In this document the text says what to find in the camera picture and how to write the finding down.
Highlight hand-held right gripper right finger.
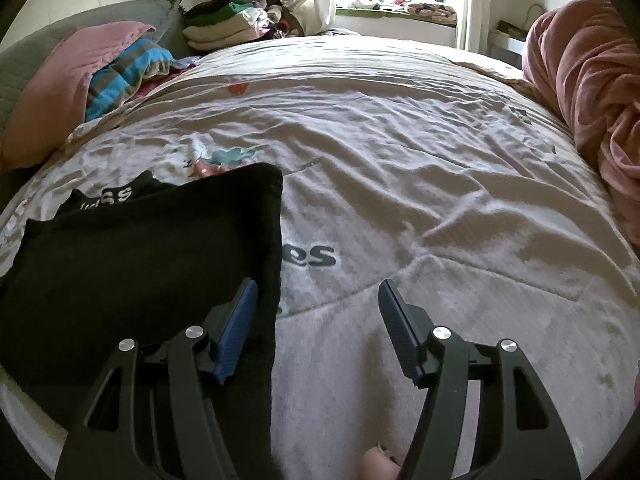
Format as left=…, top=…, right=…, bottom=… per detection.
left=377, top=280, right=582, bottom=480

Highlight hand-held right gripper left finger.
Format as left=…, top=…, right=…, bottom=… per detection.
left=55, top=277, right=259, bottom=480

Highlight black pants with orange cuffs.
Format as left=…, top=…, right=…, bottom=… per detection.
left=0, top=161, right=285, bottom=480

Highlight stack of folded clothes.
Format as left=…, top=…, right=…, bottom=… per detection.
left=182, top=0, right=306, bottom=52

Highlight clothes on window sill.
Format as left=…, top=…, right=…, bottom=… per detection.
left=337, top=0, right=458, bottom=23

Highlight person's right hand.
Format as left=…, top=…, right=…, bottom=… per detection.
left=360, top=447, right=401, bottom=480

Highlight printed white bed sheet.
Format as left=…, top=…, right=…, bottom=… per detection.
left=0, top=35, right=640, bottom=480

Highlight blue striped cloth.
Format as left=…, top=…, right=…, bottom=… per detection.
left=85, top=39, right=176, bottom=122

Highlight pink pillow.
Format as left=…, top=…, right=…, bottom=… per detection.
left=0, top=21, right=158, bottom=171

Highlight white side table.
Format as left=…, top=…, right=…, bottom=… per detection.
left=487, top=20, right=531, bottom=66

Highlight pink blanket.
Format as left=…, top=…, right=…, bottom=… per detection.
left=522, top=0, right=640, bottom=246

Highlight green quilted headboard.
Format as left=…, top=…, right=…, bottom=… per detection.
left=0, top=0, right=186, bottom=206

